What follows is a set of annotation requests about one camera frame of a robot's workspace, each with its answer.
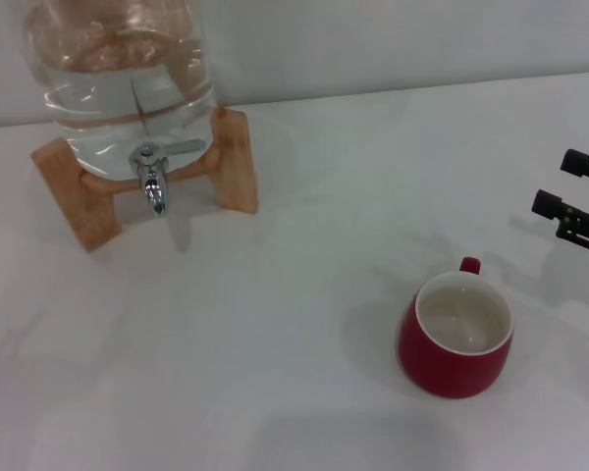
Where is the red cup with white inside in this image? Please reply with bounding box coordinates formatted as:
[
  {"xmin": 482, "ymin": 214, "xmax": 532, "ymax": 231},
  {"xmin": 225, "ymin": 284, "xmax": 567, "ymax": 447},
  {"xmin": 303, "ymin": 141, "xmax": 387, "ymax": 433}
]
[{"xmin": 397, "ymin": 256, "xmax": 515, "ymax": 400}]

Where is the wooden dispenser stand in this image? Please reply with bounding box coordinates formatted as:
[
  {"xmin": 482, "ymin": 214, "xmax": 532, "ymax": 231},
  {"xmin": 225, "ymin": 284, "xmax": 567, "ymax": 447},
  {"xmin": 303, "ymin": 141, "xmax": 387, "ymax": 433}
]
[{"xmin": 30, "ymin": 106, "xmax": 260, "ymax": 254}]

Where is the clear glass water dispenser jar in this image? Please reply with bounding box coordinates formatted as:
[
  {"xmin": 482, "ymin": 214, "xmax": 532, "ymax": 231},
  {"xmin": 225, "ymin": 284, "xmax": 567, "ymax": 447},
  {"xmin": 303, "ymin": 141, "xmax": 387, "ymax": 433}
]
[{"xmin": 17, "ymin": 0, "xmax": 221, "ymax": 181}]

